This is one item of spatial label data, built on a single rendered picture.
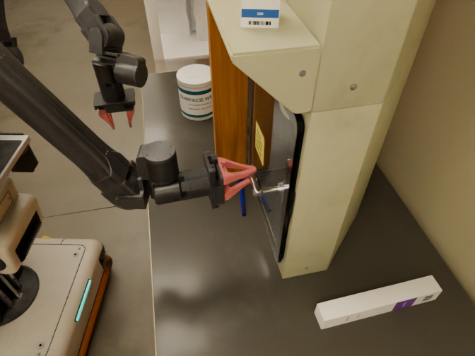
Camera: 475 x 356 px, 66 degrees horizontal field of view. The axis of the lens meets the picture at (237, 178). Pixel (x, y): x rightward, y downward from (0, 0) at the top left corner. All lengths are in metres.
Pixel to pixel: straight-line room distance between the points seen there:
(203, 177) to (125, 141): 2.12
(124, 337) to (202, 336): 1.10
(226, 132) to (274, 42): 0.54
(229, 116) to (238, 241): 0.32
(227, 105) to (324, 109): 0.44
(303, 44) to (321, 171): 0.23
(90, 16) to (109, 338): 1.42
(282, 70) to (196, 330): 0.57
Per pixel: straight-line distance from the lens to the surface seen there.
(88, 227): 2.31
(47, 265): 1.87
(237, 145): 1.03
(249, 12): 0.51
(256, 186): 0.70
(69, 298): 1.75
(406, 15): 0.53
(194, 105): 1.26
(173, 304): 0.87
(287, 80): 0.49
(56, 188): 2.61
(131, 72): 0.91
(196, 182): 0.70
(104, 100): 1.01
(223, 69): 0.89
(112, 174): 0.68
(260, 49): 0.47
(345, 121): 0.57
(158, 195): 0.70
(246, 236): 0.95
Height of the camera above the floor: 1.72
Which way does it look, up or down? 46 degrees down
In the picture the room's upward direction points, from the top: straight up
